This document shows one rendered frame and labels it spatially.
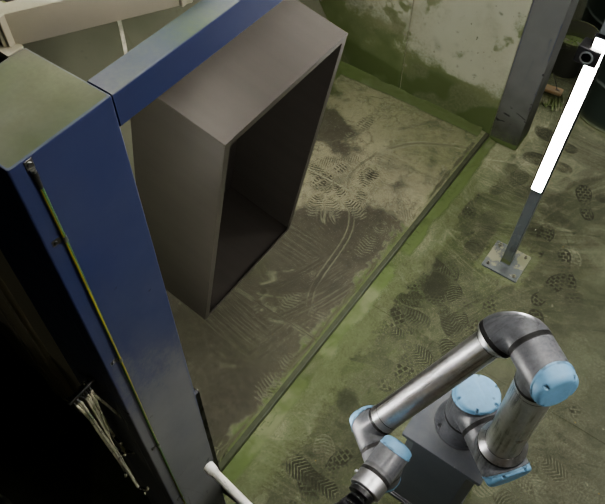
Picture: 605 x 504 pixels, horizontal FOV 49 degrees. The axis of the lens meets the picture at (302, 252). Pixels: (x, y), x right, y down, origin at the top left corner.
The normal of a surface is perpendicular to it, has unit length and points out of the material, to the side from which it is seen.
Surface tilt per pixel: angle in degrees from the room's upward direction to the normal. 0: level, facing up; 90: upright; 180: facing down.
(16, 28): 90
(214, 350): 0
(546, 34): 90
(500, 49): 90
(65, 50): 57
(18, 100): 0
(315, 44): 12
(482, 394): 5
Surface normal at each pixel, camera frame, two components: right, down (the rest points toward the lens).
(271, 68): 0.17, -0.47
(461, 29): -0.59, 0.65
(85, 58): 0.69, 0.07
